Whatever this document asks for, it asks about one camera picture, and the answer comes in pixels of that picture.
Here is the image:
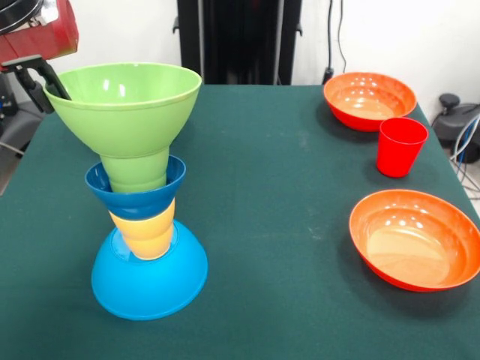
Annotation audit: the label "orange plastic bowl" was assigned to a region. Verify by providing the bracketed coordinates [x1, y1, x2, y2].
[322, 71, 418, 133]
[348, 189, 480, 293]

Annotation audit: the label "dark blue plastic bowl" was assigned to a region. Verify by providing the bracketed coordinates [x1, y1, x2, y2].
[84, 154, 188, 221]

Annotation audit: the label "black equipment box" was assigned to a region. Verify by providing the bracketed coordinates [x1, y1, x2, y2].
[0, 73, 20, 121]

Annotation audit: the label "green stepped plastic cup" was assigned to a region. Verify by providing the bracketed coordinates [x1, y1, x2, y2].
[100, 148, 170, 195]

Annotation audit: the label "black wall cable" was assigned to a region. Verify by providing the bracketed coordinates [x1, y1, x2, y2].
[322, 0, 348, 86]

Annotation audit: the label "red plastic cup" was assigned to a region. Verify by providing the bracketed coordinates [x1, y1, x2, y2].
[376, 117, 430, 179]

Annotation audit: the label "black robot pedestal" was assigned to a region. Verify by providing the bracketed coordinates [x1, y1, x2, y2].
[172, 0, 304, 86]

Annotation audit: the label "dark green tablecloth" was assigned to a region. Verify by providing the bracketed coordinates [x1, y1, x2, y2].
[0, 82, 480, 360]

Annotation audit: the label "blue and white cables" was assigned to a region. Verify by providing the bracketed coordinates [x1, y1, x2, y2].
[451, 114, 480, 192]

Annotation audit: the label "yellow stepped plastic cup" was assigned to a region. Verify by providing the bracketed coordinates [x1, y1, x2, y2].
[108, 198, 176, 261]

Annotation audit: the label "light blue plastic bowl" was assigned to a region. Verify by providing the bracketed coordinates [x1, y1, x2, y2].
[91, 219, 209, 321]

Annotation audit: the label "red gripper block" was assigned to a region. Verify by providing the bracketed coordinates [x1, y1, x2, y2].
[0, 0, 80, 115]

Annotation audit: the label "light green plastic bowl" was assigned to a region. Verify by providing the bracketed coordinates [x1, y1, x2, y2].
[43, 62, 203, 158]

